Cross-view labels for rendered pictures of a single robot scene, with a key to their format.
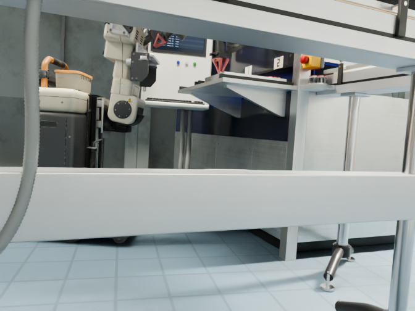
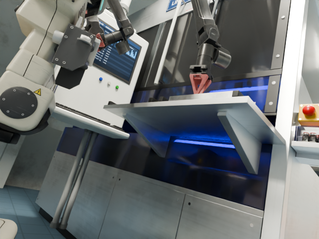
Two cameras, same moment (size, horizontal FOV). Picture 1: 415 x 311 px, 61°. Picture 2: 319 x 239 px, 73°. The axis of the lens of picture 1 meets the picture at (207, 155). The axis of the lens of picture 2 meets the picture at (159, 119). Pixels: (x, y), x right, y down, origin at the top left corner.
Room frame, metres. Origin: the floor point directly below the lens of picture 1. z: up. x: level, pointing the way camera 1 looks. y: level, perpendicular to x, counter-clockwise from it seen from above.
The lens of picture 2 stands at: (1.20, 0.34, 0.62)
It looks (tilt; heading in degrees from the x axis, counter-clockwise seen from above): 15 degrees up; 338
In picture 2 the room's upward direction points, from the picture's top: 15 degrees clockwise
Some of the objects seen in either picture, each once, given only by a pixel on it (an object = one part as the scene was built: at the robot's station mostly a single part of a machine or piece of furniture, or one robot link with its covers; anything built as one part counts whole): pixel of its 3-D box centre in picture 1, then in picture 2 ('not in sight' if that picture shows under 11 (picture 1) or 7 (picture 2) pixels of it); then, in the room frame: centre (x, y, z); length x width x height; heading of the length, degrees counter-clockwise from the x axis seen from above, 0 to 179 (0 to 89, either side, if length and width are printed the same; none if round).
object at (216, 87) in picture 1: (236, 91); (189, 125); (2.01, -0.14, 0.87); 0.70 x 0.48 x 0.02; 22
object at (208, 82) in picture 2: (220, 63); (199, 84); (1.84, -0.04, 0.98); 0.07 x 0.07 x 0.09; 36
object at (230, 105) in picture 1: (216, 105); (145, 137); (2.24, -0.04, 0.80); 0.34 x 0.03 x 0.13; 112
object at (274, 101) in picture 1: (255, 101); (239, 146); (1.78, -0.22, 0.80); 0.34 x 0.03 x 0.13; 112
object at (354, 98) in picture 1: (347, 176); not in sight; (1.62, -0.66, 0.46); 0.09 x 0.09 x 0.77; 22
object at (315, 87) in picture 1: (319, 87); (314, 150); (1.70, -0.52, 0.87); 0.14 x 0.13 x 0.02; 112
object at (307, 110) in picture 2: (304, 59); (309, 111); (1.68, -0.43, 1.00); 0.04 x 0.04 x 0.04; 22
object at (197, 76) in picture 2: (220, 63); (199, 85); (1.84, -0.04, 0.98); 0.07 x 0.07 x 0.09; 36
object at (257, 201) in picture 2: (213, 118); (117, 149); (2.71, -0.03, 0.73); 1.98 x 0.01 x 0.25; 22
